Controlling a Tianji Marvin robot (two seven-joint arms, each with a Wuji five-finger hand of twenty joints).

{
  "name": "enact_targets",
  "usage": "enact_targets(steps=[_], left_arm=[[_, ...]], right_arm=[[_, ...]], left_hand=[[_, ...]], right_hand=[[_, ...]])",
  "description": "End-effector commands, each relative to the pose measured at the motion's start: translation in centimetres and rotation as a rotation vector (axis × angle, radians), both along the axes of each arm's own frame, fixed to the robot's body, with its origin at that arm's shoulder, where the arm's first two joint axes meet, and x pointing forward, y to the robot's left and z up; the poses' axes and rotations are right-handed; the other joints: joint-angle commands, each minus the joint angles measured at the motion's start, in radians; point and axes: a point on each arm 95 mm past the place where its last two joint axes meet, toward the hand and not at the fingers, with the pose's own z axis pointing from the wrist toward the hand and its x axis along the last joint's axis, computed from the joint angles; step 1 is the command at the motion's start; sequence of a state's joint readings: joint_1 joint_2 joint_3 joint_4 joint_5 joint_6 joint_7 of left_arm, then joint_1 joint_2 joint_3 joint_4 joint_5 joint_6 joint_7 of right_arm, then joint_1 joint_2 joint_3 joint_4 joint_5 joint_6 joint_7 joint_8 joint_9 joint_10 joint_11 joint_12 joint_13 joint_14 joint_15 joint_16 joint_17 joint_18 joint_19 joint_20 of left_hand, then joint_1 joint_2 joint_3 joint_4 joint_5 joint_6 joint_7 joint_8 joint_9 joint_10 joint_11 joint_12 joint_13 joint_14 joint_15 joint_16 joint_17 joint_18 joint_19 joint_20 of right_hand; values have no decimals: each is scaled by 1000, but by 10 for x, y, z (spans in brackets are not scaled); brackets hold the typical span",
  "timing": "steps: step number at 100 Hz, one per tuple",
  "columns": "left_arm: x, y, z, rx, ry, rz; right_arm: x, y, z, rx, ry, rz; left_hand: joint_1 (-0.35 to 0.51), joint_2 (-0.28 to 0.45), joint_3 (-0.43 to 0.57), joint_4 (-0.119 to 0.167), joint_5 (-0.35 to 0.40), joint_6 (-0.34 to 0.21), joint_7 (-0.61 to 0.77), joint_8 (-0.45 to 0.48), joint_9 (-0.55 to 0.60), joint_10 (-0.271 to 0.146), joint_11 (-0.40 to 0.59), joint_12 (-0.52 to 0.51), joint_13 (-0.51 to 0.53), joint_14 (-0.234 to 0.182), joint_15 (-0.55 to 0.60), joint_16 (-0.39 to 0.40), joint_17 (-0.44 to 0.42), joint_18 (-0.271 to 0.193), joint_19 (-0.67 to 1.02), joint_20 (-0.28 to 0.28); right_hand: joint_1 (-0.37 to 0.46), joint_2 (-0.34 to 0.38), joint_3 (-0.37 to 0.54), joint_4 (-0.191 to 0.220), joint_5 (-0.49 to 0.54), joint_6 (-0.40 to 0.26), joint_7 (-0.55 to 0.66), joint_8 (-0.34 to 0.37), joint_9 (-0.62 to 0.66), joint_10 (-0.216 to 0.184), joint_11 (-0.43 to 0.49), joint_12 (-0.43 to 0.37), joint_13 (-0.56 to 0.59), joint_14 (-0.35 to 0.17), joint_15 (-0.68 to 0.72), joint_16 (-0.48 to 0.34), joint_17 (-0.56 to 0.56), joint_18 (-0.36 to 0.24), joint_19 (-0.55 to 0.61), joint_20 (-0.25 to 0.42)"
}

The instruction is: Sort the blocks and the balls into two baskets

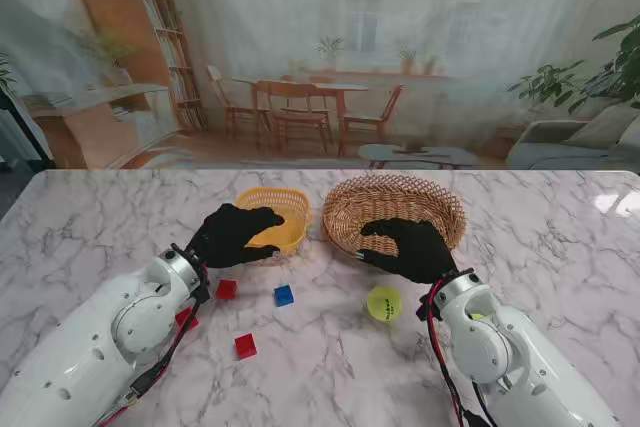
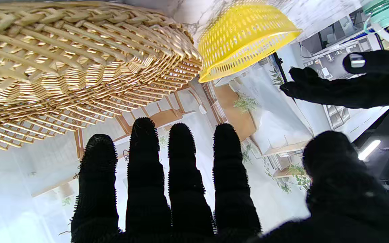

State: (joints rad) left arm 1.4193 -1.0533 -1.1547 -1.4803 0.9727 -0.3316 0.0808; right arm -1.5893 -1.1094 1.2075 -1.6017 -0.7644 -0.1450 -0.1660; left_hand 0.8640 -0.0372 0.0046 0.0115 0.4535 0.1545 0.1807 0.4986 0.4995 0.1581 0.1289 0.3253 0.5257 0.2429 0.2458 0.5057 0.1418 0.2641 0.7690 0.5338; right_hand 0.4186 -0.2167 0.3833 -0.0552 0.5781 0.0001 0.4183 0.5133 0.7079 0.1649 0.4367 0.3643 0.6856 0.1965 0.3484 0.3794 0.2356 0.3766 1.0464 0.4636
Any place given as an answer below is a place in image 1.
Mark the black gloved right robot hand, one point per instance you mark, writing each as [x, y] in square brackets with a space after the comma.
[420, 252]

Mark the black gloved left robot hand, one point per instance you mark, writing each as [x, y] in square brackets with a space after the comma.
[225, 237]

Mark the red toy block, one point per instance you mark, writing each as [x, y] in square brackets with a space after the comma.
[245, 346]
[181, 319]
[226, 289]

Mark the blue toy block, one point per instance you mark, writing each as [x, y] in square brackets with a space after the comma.
[283, 295]

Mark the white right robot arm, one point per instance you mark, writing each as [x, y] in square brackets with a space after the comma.
[500, 347]

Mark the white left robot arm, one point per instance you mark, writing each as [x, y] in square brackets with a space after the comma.
[75, 357]

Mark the brown wicker basket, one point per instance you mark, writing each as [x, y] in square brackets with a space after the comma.
[390, 202]

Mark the yellow plastic basket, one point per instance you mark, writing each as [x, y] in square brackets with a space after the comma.
[296, 207]

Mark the black stand pole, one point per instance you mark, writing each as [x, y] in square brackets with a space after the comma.
[25, 132]

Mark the printed room scene backdrop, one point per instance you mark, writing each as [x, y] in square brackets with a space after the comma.
[300, 22]

